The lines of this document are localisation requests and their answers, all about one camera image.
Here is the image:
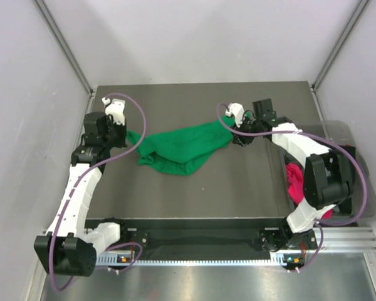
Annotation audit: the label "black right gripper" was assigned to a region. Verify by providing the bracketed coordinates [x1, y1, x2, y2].
[229, 114, 261, 147]

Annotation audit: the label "green t-shirt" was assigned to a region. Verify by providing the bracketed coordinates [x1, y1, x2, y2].
[127, 120, 232, 176]

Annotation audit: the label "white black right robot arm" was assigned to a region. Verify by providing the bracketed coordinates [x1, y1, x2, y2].
[225, 99, 353, 251]

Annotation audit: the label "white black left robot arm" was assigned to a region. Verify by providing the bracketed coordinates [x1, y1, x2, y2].
[34, 112, 130, 277]

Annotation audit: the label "pink t-shirt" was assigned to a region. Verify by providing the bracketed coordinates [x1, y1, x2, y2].
[285, 162, 333, 219]

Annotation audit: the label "clear plastic storage bin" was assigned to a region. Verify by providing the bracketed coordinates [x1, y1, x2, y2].
[276, 120, 376, 223]

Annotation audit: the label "black folded t-shirt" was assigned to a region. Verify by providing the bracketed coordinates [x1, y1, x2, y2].
[332, 156, 355, 216]

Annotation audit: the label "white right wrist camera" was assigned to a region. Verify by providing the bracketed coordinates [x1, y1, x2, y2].
[225, 103, 245, 128]

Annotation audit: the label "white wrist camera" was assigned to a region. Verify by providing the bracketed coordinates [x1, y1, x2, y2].
[102, 97, 126, 126]
[225, 103, 245, 128]

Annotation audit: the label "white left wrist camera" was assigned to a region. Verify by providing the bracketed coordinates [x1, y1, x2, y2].
[102, 97, 126, 126]

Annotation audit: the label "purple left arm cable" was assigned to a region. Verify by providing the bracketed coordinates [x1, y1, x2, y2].
[48, 93, 147, 292]

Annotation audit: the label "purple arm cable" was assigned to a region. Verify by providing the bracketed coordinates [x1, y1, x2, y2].
[48, 93, 147, 292]
[216, 102, 369, 271]

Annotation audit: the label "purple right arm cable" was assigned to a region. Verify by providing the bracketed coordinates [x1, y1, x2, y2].
[216, 102, 369, 271]

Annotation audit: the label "grey slotted cable duct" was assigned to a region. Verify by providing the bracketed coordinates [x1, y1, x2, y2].
[96, 251, 301, 267]

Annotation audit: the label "left aluminium corner post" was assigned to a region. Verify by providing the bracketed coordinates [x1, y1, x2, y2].
[32, 0, 94, 96]

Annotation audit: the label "aluminium corner post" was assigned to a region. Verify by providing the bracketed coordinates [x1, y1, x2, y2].
[32, 0, 94, 96]
[310, 0, 372, 92]

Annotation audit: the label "right aluminium corner post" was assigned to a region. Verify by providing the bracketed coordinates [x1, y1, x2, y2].
[310, 0, 372, 92]

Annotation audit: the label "aluminium front frame rail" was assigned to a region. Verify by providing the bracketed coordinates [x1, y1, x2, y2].
[37, 227, 376, 254]

